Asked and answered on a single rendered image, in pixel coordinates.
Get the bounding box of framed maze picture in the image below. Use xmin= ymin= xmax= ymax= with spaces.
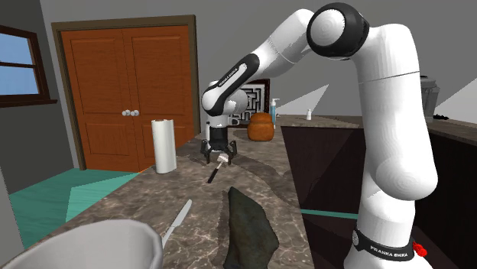
xmin=236 ymin=78 xmax=271 ymax=128

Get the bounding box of brown bread loaf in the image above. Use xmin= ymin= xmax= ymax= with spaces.
xmin=246 ymin=112 xmax=276 ymax=142

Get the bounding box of black-handled white brush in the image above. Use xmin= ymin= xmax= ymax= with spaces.
xmin=206 ymin=154 xmax=229 ymax=185

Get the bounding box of dark robot stand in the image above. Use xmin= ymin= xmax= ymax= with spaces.
xmin=280 ymin=125 xmax=477 ymax=269

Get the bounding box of brown double door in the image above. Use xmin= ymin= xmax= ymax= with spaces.
xmin=51 ymin=14 xmax=201 ymax=173

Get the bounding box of dark green cloth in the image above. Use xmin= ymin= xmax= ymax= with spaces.
xmin=222 ymin=186 xmax=280 ymax=269

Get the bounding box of silver knife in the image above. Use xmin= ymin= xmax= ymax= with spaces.
xmin=160 ymin=199 xmax=193 ymax=249

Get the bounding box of grey bowl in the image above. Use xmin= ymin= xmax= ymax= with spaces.
xmin=0 ymin=218 xmax=164 ymax=269

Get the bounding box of dark-framed window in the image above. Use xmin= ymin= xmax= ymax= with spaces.
xmin=0 ymin=24 xmax=58 ymax=109

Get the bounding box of white paper towel roll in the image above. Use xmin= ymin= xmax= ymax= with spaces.
xmin=151 ymin=118 xmax=178 ymax=175

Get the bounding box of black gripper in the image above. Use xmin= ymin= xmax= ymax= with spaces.
xmin=200 ymin=126 xmax=239 ymax=166

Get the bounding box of white and blue pump bottle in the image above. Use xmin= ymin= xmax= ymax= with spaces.
xmin=270 ymin=98 xmax=281 ymax=130

